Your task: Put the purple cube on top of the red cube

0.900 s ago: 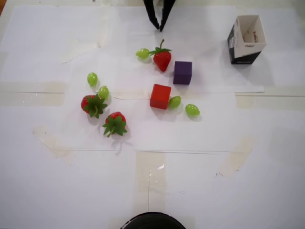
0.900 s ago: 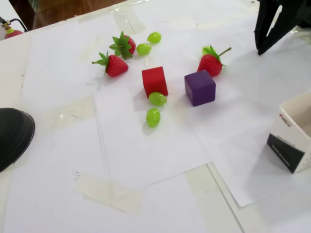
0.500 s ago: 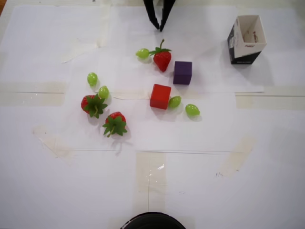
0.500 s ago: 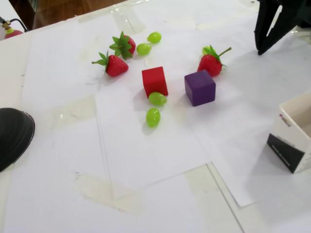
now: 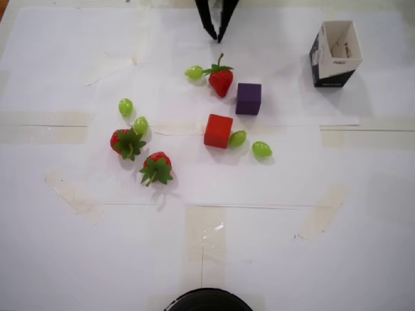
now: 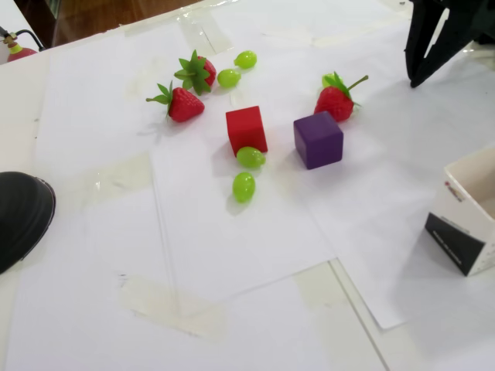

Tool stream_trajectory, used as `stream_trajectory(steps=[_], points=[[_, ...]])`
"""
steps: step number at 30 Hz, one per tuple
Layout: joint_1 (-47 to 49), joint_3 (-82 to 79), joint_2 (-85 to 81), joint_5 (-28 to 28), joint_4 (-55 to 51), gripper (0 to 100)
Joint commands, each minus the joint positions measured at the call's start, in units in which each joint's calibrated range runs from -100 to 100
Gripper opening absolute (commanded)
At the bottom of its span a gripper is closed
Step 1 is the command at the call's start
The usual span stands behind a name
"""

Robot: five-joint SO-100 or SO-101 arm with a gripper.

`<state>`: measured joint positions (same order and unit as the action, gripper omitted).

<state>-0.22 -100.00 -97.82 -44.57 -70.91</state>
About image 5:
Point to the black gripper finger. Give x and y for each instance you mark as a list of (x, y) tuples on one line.
[(206, 16), (227, 16)]

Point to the purple cube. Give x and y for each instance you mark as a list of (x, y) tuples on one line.
[(248, 98)]

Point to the red cube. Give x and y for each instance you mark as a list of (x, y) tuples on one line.
[(218, 131)]

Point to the green plastic grape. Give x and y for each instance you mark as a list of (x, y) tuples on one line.
[(237, 138), (141, 125), (261, 150), (194, 73), (125, 107)]

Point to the plastic strawberry with long stem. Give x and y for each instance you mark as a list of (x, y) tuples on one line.
[(221, 82)]

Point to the open white black carton box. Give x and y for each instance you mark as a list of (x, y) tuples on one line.
[(337, 74)]

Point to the plastic strawberry with leaves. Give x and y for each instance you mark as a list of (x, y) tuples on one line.
[(160, 160), (118, 139)]

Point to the black round object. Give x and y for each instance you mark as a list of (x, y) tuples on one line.
[(207, 301)]

